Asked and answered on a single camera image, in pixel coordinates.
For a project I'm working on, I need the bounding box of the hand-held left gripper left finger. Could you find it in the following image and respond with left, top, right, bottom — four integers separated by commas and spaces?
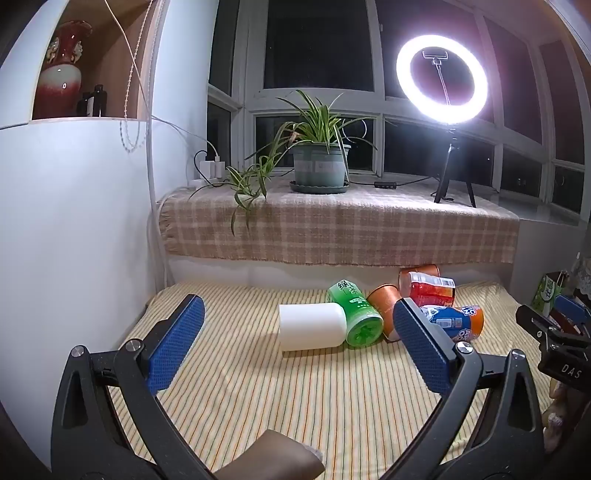
51, 294, 218, 480

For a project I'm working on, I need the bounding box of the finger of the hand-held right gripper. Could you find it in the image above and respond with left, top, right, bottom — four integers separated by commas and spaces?
516, 305, 591, 350
554, 294, 591, 334

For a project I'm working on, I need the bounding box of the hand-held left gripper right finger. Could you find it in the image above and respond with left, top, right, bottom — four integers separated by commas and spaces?
381, 298, 548, 480

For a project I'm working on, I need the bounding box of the white cup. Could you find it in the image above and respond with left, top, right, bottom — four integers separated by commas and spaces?
278, 303, 347, 352

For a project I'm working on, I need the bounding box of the blue and orange printed cup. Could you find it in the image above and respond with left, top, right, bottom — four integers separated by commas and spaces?
422, 305, 485, 344

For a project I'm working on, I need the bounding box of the copper orange cup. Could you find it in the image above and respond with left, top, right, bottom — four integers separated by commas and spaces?
367, 283, 403, 342

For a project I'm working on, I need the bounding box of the red printed cup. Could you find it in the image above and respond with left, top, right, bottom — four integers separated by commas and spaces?
398, 264, 457, 309

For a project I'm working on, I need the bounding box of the green printed cup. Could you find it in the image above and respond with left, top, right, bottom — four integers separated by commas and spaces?
326, 279, 385, 349

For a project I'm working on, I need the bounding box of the person's right hand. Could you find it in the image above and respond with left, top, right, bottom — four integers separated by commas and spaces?
542, 382, 574, 454

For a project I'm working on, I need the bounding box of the green paper box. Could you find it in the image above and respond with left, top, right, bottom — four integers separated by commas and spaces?
531, 272, 568, 317

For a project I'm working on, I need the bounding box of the yellow striped mat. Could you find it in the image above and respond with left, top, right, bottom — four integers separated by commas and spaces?
108, 279, 555, 480

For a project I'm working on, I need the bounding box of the beige plaid cloth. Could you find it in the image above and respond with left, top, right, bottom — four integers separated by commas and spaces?
157, 184, 520, 267

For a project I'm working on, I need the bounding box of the brown rounded object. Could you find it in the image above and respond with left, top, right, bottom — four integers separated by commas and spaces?
215, 429, 327, 480

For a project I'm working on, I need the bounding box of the white cabinet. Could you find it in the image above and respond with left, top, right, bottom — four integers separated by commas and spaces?
0, 0, 213, 468

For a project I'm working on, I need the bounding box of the black tripod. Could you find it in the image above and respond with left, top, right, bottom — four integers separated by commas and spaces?
433, 126, 477, 208

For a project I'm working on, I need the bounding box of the green pot saucer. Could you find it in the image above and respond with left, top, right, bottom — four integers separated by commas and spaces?
289, 180, 352, 195

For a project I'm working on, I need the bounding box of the grey-green plant pot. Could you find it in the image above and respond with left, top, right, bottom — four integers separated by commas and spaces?
292, 142, 352, 188

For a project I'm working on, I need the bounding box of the spider plant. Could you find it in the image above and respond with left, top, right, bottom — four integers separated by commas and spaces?
189, 89, 378, 237

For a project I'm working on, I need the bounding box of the red and white vase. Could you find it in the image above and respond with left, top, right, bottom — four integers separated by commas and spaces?
34, 20, 93, 120

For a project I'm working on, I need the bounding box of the phone holder clamp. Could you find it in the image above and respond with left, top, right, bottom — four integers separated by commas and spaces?
422, 51, 451, 108

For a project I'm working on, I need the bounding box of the black cable with controller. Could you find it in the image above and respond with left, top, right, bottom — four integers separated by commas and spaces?
350, 174, 435, 189

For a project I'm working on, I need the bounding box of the white window frame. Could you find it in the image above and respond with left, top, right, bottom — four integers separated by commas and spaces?
207, 0, 591, 228

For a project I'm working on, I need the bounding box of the ring light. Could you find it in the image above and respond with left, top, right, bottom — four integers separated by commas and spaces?
396, 33, 489, 127

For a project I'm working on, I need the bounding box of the white bead cord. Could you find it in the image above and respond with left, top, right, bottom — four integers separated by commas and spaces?
119, 0, 168, 152

